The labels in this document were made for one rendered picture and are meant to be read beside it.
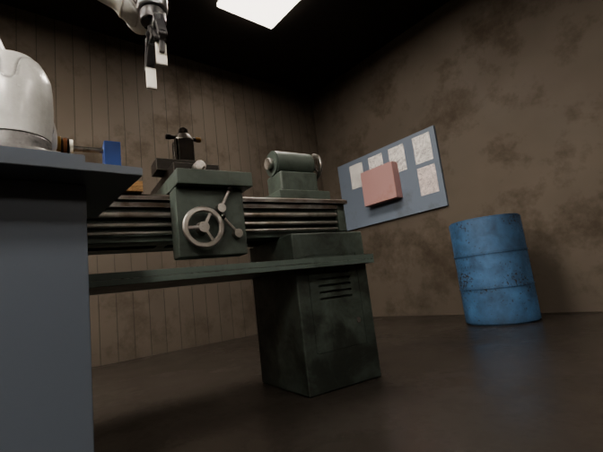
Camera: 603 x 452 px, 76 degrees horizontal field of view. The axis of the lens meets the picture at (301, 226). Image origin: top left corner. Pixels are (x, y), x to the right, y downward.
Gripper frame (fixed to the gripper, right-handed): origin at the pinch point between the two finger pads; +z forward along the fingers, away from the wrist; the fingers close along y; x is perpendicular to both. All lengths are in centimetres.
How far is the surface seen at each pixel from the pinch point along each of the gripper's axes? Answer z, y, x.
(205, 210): 34.6, -27.2, 21.3
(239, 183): 24, -27, 35
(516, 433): 111, 43, 76
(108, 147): 3, -53, -7
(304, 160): 2, -50, 84
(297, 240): 46, -33, 63
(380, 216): -4, -212, 295
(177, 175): 21.7, -27.3, 11.7
